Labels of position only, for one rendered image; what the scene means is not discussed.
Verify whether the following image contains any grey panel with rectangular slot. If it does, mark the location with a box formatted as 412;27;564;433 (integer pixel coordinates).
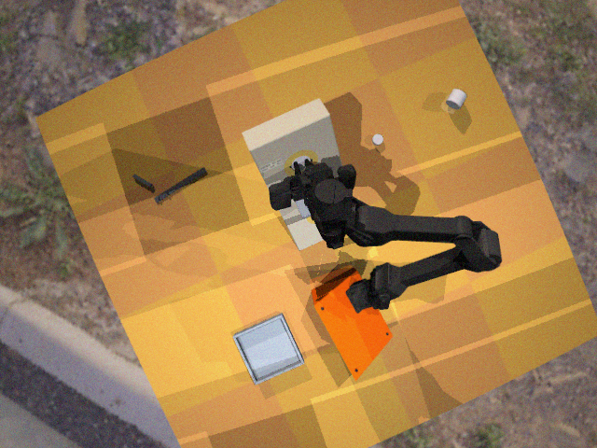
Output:
242;98;342;251

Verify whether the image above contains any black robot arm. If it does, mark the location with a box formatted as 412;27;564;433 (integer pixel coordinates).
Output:
298;162;502;313

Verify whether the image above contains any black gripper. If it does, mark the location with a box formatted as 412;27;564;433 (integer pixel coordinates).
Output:
269;161;356;218

